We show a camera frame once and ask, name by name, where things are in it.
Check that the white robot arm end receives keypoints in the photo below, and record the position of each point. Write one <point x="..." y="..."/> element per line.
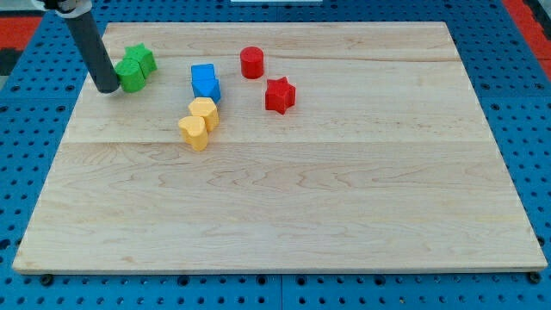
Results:
<point x="64" y="8"/>

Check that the red star block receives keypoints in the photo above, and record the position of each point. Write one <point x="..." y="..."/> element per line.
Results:
<point x="280" y="95"/>

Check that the green star block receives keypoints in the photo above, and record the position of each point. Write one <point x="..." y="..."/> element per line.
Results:
<point x="143" y="56"/>

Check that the yellow heart block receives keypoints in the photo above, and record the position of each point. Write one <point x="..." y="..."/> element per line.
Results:
<point x="194" y="132"/>

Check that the yellow hexagon block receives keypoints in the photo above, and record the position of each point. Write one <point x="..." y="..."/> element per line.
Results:
<point x="206" y="108"/>

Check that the blue triangular block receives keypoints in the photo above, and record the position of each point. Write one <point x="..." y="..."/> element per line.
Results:
<point x="207" y="88"/>

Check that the red cylinder block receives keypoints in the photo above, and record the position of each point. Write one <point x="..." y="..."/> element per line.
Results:
<point x="252" y="62"/>

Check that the light wooden board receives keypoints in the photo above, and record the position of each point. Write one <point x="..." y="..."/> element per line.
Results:
<point x="385" y="164"/>

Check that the blue cube block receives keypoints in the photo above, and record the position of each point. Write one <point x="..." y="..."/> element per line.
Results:
<point x="202" y="72"/>

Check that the green cylinder block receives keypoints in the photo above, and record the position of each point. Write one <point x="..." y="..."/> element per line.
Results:
<point x="130" y="75"/>

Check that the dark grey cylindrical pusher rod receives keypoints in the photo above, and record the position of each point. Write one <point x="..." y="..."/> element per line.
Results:
<point x="88" y="40"/>

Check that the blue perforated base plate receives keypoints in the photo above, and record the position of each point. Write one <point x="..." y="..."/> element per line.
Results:
<point x="512" y="87"/>

